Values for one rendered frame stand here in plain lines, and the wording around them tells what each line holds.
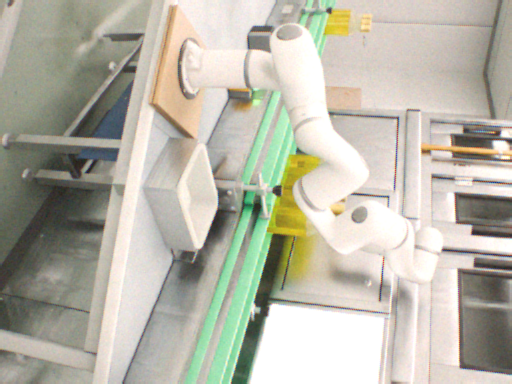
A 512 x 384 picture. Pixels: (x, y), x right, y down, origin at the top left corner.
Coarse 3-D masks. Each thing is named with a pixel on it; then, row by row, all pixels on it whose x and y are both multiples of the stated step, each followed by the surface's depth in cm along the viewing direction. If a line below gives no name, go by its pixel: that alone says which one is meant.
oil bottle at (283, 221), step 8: (280, 208) 140; (272, 216) 139; (280, 216) 138; (288, 216) 138; (296, 216) 138; (304, 216) 137; (272, 224) 138; (280, 224) 138; (288, 224) 137; (296, 224) 136; (304, 224) 136; (312, 224) 136; (272, 232) 141; (280, 232) 140; (288, 232) 139; (296, 232) 138; (304, 232) 138; (312, 232) 137
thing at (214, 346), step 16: (256, 208) 140; (272, 208) 139; (240, 224) 136; (256, 224) 135; (240, 240) 132; (256, 240) 131; (240, 256) 128; (256, 256) 127; (224, 272) 125; (240, 272) 125; (224, 288) 121; (240, 288) 121; (224, 304) 118; (240, 304) 118; (208, 320) 115; (224, 320) 115; (208, 336) 112; (224, 336) 112; (208, 352) 110; (224, 352) 109; (192, 368) 107; (208, 368) 107; (224, 368) 106
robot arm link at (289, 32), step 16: (288, 32) 105; (304, 32) 105; (272, 48) 105; (288, 48) 103; (304, 48) 102; (288, 64) 100; (304, 64) 99; (320, 64) 101; (288, 80) 99; (304, 80) 98; (320, 80) 100; (288, 96) 102; (304, 96) 101; (320, 96) 103; (288, 112) 107; (304, 112) 102; (320, 112) 103
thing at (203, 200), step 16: (192, 160) 112; (208, 160) 121; (192, 176) 125; (208, 176) 124; (192, 192) 130; (208, 192) 129; (192, 208) 130; (208, 208) 130; (192, 224) 115; (208, 224) 126; (192, 240) 118
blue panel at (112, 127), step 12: (132, 84) 178; (120, 96) 173; (120, 108) 167; (108, 120) 163; (120, 120) 162; (96, 132) 159; (108, 132) 158; (120, 132) 157; (84, 156) 151; (96, 156) 150; (108, 156) 149
